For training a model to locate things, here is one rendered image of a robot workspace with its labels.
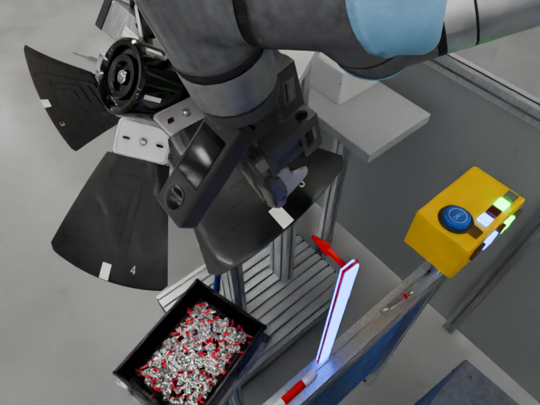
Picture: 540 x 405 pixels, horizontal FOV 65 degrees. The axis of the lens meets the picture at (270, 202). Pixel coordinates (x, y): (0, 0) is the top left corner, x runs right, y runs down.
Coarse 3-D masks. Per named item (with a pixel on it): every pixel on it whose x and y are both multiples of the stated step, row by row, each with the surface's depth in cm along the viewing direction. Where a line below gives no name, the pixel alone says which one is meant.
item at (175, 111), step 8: (176, 104) 67; (184, 104) 67; (192, 104) 67; (160, 112) 66; (168, 112) 66; (176, 112) 66; (192, 112) 66; (200, 112) 66; (160, 120) 65; (176, 120) 65; (184, 120) 65; (192, 120) 65; (168, 128) 64; (176, 128) 64; (184, 128) 64
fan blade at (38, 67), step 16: (32, 48) 83; (32, 64) 85; (48, 64) 81; (64, 64) 78; (32, 80) 88; (48, 80) 84; (64, 80) 80; (80, 80) 77; (96, 80) 76; (48, 96) 87; (64, 96) 84; (80, 96) 81; (96, 96) 79; (48, 112) 91; (64, 112) 88; (80, 112) 85; (96, 112) 83; (80, 128) 89; (96, 128) 87; (80, 144) 92
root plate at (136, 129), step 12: (120, 120) 71; (132, 120) 71; (120, 132) 71; (132, 132) 72; (144, 132) 72; (156, 132) 72; (120, 144) 72; (132, 144) 72; (156, 144) 73; (168, 144) 73; (132, 156) 72; (144, 156) 73; (156, 156) 73
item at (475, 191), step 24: (456, 192) 71; (480, 192) 71; (504, 192) 71; (432, 216) 68; (504, 216) 68; (408, 240) 74; (432, 240) 69; (456, 240) 65; (480, 240) 65; (432, 264) 72; (456, 264) 67
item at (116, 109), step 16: (112, 48) 66; (128, 48) 65; (144, 48) 63; (160, 48) 67; (112, 64) 67; (128, 64) 66; (144, 64) 62; (160, 64) 64; (112, 80) 67; (128, 80) 65; (144, 80) 62; (160, 80) 64; (176, 80) 66; (112, 96) 68; (128, 96) 65; (144, 96) 63; (160, 96) 65; (176, 96) 67; (112, 112) 66; (128, 112) 65; (144, 112) 66
